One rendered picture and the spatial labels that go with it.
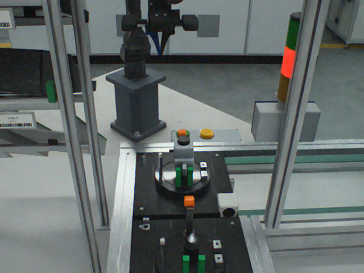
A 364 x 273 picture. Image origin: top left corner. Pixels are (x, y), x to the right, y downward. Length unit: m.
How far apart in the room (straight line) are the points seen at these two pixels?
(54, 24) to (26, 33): 3.63
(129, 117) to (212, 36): 2.79
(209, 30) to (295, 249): 3.21
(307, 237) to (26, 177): 0.80
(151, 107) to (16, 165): 0.47
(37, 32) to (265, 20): 2.27
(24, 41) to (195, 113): 2.99
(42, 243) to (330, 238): 0.69
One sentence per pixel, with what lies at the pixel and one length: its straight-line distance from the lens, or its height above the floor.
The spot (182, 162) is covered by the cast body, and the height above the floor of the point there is 1.05.
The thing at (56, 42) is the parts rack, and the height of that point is 1.41.
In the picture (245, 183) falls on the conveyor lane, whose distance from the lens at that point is 1.06.
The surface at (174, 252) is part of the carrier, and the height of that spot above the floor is 0.99.
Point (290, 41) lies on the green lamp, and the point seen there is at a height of 1.38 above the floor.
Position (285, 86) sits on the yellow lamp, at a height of 1.29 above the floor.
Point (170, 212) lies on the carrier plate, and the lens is 0.89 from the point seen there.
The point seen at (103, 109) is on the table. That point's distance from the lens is 1.51.
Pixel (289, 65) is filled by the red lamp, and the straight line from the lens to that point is 0.70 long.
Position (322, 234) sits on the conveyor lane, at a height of 0.93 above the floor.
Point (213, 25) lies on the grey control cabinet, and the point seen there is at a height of 0.43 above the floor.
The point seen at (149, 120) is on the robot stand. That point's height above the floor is 0.91.
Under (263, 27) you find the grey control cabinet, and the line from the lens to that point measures 4.07.
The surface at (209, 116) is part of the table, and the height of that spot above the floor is 0.86.
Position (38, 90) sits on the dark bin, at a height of 1.31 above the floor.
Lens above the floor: 1.59
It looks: 34 degrees down
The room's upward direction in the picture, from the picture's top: 1 degrees clockwise
